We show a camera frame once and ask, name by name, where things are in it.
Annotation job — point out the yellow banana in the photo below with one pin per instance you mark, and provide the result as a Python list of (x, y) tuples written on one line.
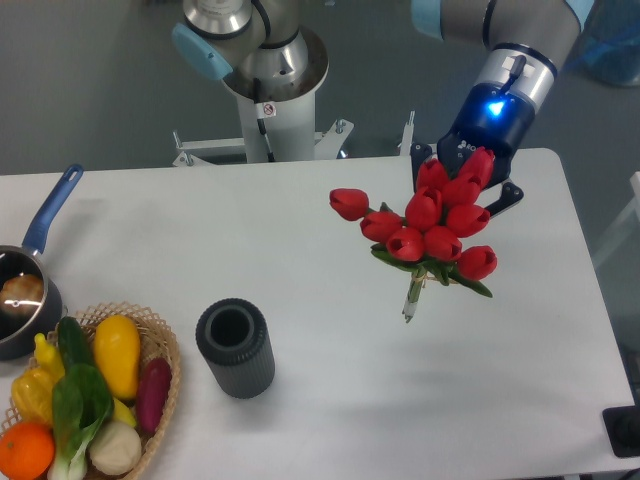
[(122, 413)]

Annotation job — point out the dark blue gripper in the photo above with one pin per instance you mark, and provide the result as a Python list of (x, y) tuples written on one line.
[(496, 115)]

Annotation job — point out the green bok choy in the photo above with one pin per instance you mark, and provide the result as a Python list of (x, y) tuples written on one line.
[(81, 403)]

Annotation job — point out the yellow squash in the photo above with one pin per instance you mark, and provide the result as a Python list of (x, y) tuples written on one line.
[(117, 349)]

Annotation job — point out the dark grey ribbed vase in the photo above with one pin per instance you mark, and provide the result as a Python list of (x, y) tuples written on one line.
[(232, 335)]

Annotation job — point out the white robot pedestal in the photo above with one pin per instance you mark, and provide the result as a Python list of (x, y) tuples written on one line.
[(275, 92)]

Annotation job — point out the black device at table edge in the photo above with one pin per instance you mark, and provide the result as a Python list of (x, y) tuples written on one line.
[(622, 426)]

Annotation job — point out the red tulip bouquet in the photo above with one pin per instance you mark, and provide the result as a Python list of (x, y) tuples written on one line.
[(426, 240)]

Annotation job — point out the beige garlic bulb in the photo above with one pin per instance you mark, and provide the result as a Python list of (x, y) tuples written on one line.
[(116, 449)]

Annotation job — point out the purple eggplant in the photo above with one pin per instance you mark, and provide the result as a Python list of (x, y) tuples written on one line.
[(152, 394)]

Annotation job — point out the brown bread roll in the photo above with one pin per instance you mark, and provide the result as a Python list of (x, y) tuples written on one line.
[(22, 295)]

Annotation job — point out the blue handled saucepan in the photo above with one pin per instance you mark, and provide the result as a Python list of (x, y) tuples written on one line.
[(17, 332)]

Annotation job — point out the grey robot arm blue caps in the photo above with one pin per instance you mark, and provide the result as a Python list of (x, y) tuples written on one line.
[(237, 28)]

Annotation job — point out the yellow bell pepper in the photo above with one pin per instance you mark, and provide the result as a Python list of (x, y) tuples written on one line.
[(32, 396)]

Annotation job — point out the orange fruit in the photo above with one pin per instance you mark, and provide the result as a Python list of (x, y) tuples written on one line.
[(27, 450)]

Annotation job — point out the small yellow pepper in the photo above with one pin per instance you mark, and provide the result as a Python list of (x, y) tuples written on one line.
[(48, 357)]

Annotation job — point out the blue translucent container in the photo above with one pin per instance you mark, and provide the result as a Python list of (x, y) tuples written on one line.
[(608, 45)]

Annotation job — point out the green cucumber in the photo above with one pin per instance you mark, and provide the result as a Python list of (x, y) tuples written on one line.
[(72, 343)]

